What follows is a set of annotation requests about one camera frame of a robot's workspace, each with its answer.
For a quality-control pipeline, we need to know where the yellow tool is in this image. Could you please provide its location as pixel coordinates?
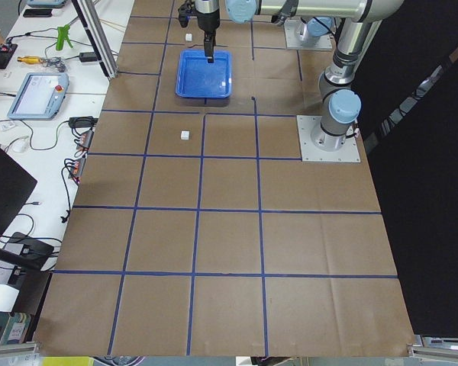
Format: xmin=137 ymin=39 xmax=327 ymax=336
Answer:
xmin=17 ymin=56 xmax=43 ymax=65

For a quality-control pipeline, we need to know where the green clamp tool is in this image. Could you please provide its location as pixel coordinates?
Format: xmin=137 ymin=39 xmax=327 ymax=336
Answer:
xmin=55 ymin=24 xmax=73 ymax=51

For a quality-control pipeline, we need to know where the black monitor base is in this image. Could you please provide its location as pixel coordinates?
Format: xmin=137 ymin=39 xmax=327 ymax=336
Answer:
xmin=0 ymin=232 xmax=54 ymax=271

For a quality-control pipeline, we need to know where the teach pendant tablet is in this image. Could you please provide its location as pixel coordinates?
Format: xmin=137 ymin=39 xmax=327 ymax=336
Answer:
xmin=7 ymin=72 xmax=69 ymax=120

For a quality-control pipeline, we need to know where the black adapter with cable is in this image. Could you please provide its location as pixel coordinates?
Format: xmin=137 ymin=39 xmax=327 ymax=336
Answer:
xmin=68 ymin=116 xmax=98 ymax=129

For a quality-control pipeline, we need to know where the black power adapter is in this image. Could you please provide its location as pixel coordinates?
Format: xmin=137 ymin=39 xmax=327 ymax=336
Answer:
xmin=79 ymin=52 xmax=98 ymax=63

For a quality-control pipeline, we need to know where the black phone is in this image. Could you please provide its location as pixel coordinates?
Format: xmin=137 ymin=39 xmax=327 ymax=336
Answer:
xmin=23 ymin=8 xmax=52 ymax=18

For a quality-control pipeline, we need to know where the blue plastic tray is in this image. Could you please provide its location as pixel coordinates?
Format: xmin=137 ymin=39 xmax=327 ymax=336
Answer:
xmin=175 ymin=49 xmax=232 ymax=98

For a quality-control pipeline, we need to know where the aluminium frame post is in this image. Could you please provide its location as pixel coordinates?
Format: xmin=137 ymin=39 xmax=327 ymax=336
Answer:
xmin=72 ymin=0 xmax=118 ymax=80

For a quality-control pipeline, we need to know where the black monitor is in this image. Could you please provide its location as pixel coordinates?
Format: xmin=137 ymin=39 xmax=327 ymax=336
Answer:
xmin=0 ymin=148 xmax=37 ymax=235

